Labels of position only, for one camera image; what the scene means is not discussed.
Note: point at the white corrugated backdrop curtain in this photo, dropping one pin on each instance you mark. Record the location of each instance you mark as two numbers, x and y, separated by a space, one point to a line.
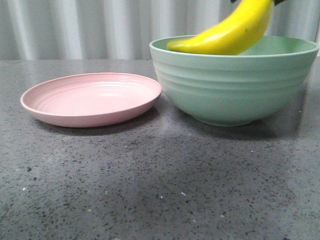
100 29

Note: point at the pink plate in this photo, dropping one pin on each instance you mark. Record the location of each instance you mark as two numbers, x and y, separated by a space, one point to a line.
91 99

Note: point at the green bowl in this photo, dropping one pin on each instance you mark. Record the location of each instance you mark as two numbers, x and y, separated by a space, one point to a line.
234 90

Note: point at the yellow banana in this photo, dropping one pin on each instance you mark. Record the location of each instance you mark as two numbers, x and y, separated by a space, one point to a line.
245 27

